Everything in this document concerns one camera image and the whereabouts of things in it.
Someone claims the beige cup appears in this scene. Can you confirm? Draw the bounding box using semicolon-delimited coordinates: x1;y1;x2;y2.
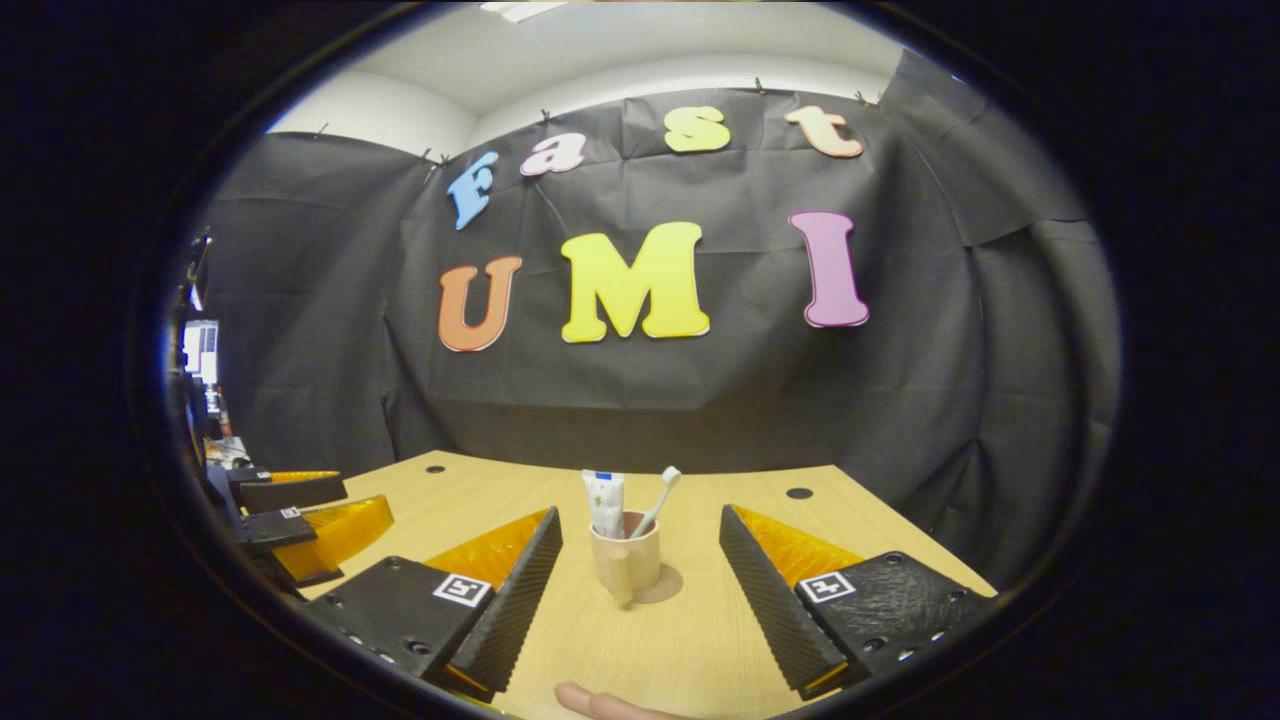
589;510;663;609

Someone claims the computer monitor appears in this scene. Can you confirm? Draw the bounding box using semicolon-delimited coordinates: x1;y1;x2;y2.
183;320;220;387

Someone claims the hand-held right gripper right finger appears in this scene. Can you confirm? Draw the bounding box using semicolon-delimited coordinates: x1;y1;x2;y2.
718;503;998;699

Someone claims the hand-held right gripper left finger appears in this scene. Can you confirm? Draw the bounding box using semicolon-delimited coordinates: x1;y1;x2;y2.
305;505;564;701

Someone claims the white toothpaste tube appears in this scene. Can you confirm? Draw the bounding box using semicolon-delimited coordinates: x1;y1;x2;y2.
582;470;627;541

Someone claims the pale green toothbrush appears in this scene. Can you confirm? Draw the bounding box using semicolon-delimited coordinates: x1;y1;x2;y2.
628;466;683;541

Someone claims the black backdrop cloth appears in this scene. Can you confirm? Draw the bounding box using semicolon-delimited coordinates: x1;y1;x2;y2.
200;50;1121;591

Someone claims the wooden desktop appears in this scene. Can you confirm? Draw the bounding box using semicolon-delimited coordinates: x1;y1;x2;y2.
300;450;1001;720

